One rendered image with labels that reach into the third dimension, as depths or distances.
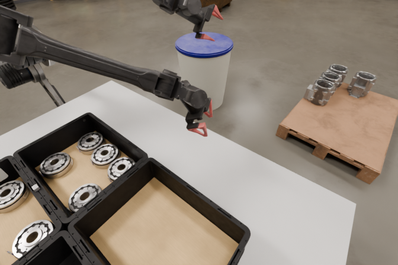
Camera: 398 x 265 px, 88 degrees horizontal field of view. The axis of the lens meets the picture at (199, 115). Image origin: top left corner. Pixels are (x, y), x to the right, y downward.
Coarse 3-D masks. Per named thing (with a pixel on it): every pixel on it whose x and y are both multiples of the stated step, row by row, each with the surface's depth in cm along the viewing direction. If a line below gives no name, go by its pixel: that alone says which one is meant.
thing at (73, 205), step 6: (84, 186) 71; (90, 186) 71; (96, 186) 71; (78, 192) 69; (96, 192) 69; (72, 198) 68; (72, 204) 67; (78, 204) 66; (84, 204) 66; (72, 210) 65
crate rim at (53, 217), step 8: (0, 160) 71; (16, 160) 72; (16, 168) 69; (24, 176) 66; (32, 184) 64; (32, 192) 62; (40, 200) 60; (48, 208) 59; (56, 216) 57; (56, 224) 55; (56, 232) 54; (48, 240) 52; (32, 248) 51; (24, 256) 50; (16, 264) 48
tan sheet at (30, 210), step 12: (24, 204) 70; (36, 204) 70; (0, 216) 67; (12, 216) 67; (24, 216) 67; (36, 216) 67; (48, 216) 67; (0, 228) 64; (12, 228) 64; (0, 240) 61; (12, 240) 61; (0, 252) 59; (0, 264) 57
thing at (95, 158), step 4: (104, 144) 85; (108, 144) 85; (112, 144) 85; (96, 148) 84; (100, 148) 84; (112, 148) 84; (116, 148) 84; (96, 152) 83; (112, 152) 82; (116, 152) 82; (92, 156) 81; (96, 156) 81; (108, 156) 81; (112, 156) 81; (116, 156) 81; (92, 160) 79; (96, 160) 80; (100, 160) 79; (104, 160) 79; (108, 160) 79; (112, 160) 80; (100, 164) 78
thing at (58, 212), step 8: (88, 112) 90; (72, 120) 87; (96, 120) 87; (112, 128) 83; (48, 136) 80; (120, 136) 80; (32, 144) 77; (128, 144) 77; (16, 152) 74; (144, 152) 74; (24, 168) 69; (32, 176) 66; (120, 176) 66; (40, 184) 64; (112, 184) 64; (40, 192) 62; (104, 192) 62; (48, 200) 60; (96, 200) 60; (56, 208) 60; (80, 208) 58; (64, 216) 57; (72, 216) 57; (64, 224) 56
